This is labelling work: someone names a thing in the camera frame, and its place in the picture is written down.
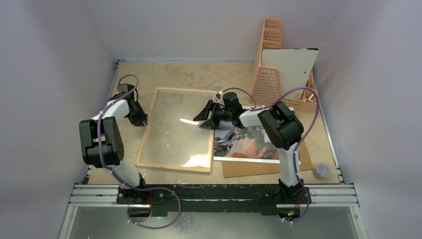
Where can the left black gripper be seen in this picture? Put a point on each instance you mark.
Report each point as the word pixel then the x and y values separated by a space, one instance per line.
pixel 142 118

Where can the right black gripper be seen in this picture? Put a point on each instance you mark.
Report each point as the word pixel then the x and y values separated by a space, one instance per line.
pixel 213 113

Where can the white wooden picture frame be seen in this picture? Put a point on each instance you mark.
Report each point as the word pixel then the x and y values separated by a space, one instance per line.
pixel 172 140

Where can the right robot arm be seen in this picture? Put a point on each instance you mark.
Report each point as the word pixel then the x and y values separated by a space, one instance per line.
pixel 283 128

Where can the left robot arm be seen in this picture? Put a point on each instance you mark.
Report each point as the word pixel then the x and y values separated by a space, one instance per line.
pixel 101 141

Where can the brown cardboard backing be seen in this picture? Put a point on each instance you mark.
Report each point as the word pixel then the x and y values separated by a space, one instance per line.
pixel 246 152

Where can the orange plastic file organizer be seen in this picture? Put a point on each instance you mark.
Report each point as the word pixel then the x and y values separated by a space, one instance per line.
pixel 266 87

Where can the white board sheet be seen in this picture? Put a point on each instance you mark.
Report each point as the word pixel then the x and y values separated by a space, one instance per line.
pixel 294 65

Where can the white marker pen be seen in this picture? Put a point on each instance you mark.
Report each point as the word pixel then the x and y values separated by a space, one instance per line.
pixel 311 98

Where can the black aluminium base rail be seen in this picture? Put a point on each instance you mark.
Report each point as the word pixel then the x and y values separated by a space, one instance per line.
pixel 266 199

